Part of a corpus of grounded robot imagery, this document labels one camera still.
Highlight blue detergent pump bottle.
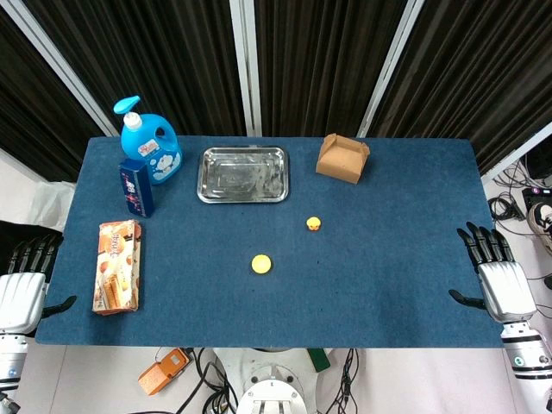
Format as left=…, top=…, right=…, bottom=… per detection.
left=113, top=95, right=184, bottom=186

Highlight black white sneaker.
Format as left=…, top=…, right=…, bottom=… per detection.
left=527, top=201, right=552, bottom=255

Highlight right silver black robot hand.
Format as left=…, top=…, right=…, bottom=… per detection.
left=448, top=221, right=538, bottom=324

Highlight stainless steel tray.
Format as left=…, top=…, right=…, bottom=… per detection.
left=197, top=146, right=290, bottom=204

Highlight orange biscuit box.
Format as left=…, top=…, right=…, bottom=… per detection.
left=91, top=218, right=142, bottom=316

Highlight white robot torso base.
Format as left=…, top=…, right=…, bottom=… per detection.
left=214, top=347, right=332, bottom=414

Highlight dark blue upright carton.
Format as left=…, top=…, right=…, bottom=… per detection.
left=118, top=157, right=156, bottom=219

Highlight yellow round disc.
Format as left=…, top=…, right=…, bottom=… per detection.
left=251, top=254, right=273, bottom=275

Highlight black floor cable bundle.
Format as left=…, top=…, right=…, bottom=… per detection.
left=129, top=347, right=240, bottom=414

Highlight green block under table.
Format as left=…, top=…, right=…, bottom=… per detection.
left=307, top=348, right=332, bottom=373

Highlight black device with purple light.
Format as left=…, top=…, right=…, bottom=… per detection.
left=521, top=185, right=552, bottom=212

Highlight orange pedal switch box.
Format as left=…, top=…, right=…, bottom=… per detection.
left=137, top=348, right=194, bottom=397

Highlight black cables beside table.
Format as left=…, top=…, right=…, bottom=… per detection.
left=486, top=159, right=540, bottom=236

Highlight white partition frame post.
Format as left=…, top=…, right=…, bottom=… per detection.
left=229, top=0, right=263, bottom=138
left=0, top=0, right=120, bottom=138
left=480, top=122, right=552, bottom=186
left=356, top=0, right=426, bottom=139

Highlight brown cardboard carry box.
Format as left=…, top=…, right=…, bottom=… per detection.
left=315, top=133, right=371, bottom=185

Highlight blue felt table mat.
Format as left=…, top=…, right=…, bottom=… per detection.
left=34, top=135, right=505, bottom=349

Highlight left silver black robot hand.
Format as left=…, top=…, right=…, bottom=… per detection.
left=0, top=233, right=78, bottom=336

